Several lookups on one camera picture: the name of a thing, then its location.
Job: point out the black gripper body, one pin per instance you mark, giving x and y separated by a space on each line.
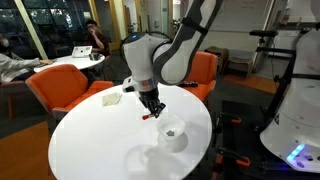
150 98

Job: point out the silver laptop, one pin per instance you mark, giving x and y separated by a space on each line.
81 51

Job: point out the small white bowl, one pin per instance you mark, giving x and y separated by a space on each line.
166 125

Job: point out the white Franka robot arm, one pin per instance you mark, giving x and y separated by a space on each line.
143 56

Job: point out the large orange armchair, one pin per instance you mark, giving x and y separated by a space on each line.
60 86

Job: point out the black vertical post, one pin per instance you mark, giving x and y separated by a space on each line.
281 83

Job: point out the wooden stool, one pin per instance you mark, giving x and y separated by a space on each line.
216 56
239 65

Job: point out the soft rectangular packet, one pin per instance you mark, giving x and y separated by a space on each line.
111 99

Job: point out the black stereo camera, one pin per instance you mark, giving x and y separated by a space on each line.
263 33

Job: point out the red marker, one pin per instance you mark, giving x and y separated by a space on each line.
145 117

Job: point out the orange black clamp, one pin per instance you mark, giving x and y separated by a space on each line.
238 160
231 118

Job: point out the person in dark shirt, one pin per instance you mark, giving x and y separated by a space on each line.
96 40

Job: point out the round white side table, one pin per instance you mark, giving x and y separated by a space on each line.
73 62

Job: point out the person wearing face mask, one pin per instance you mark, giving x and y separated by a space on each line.
13 66

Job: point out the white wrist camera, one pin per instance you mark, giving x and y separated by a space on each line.
129 83

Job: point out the yellow framed glass door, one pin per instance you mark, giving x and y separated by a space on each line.
115 23

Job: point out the black platform board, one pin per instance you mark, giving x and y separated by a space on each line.
250 140

